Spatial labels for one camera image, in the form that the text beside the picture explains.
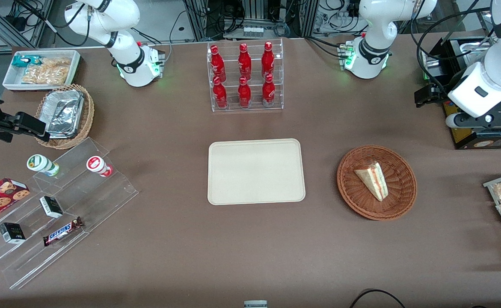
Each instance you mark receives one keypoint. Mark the triangular sandwich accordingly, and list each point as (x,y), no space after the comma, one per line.
(374,179)

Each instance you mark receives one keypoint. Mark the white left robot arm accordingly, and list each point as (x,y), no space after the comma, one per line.
(374,25)

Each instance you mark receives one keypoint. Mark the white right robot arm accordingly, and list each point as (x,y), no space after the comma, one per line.
(122,51)

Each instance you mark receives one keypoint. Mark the tan oval wicker basket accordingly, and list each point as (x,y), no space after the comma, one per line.
(88,115)

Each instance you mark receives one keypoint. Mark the brown round wicker basket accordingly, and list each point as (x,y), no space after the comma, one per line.
(357,196)

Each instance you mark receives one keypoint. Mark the beige rectangular tray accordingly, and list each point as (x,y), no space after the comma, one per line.
(256,171)

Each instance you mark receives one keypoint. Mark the silver foil container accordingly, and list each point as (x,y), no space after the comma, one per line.
(64,113)

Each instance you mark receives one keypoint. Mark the green lid yogurt bottle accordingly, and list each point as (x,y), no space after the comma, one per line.
(40,164)

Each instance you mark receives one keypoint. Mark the white rectangular bin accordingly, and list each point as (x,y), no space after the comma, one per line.
(13,81)

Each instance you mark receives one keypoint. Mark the black yellow food warmer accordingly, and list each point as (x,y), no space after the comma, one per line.
(464,137)

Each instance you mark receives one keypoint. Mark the clear bag of chips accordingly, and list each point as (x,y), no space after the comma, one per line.
(45,76)
(57,62)

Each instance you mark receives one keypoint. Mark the teal snack packet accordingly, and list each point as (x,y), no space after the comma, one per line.
(23,61)

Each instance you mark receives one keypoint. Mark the red cookie box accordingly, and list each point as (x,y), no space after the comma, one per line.
(0,199)

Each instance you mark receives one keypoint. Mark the red lid yogurt bottle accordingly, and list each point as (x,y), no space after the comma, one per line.
(97,165)

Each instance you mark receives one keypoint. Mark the small black white box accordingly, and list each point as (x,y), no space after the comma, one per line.
(51,206)
(12,233)

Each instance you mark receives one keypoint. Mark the clear acrylic stepped display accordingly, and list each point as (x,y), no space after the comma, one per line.
(87,201)

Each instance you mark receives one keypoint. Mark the Snickers chocolate bar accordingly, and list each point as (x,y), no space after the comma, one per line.
(62,232)

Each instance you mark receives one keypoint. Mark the red cola bottle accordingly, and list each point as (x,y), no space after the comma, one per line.
(244,94)
(220,94)
(217,64)
(244,62)
(268,60)
(268,92)

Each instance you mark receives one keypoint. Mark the clear acrylic bottle rack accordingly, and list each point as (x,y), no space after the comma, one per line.
(256,105)

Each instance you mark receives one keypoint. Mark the white power strip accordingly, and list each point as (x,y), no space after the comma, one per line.
(253,31)

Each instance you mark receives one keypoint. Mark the small grey white device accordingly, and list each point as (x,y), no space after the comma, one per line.
(255,304)

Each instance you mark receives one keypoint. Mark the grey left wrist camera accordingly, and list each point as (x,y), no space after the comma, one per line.
(490,119)

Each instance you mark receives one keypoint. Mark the aluminium frame rack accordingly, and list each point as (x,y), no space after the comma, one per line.
(199,19)

